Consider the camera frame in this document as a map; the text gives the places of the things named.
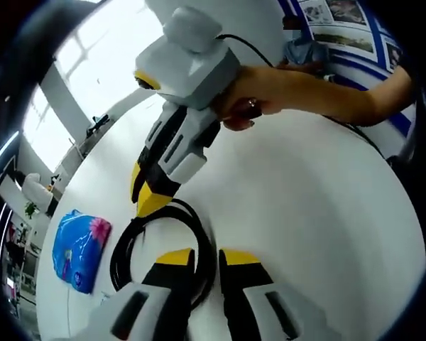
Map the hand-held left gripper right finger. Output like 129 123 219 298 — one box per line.
218 248 326 341

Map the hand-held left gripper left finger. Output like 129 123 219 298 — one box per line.
74 247 196 341

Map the blue bag with pink flower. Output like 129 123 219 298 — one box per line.
52 209 113 295

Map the person's right hand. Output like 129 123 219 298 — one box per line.
212 65 306 133

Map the dark green object by window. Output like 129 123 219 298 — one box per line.
86 114 109 138

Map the large bright window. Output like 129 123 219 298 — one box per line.
55 0 164 118

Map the window with blinds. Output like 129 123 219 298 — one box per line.
21 85 79 171

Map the ceiling light strip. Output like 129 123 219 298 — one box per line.
0 131 21 182

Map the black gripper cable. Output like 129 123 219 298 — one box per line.
215 33 391 163

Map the blue white wall poster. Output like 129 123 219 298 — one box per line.
280 0 413 136

